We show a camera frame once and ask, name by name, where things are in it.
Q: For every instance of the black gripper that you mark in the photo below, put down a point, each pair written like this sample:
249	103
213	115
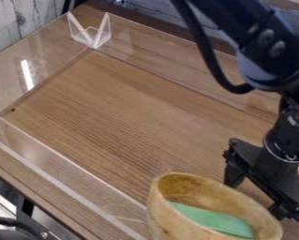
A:
270	166

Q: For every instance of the green rectangular block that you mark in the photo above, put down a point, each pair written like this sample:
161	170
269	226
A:
217	221

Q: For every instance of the brown wooden bowl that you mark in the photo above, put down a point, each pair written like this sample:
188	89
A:
204	193

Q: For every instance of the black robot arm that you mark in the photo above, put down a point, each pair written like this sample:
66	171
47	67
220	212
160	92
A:
264	33

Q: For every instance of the clear acrylic enclosure wall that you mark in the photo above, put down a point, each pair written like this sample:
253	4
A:
95	120

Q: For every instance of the black metal table bracket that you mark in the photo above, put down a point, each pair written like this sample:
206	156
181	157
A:
30	225

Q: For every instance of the clear acrylic corner bracket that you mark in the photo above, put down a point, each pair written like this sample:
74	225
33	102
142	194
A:
90	36

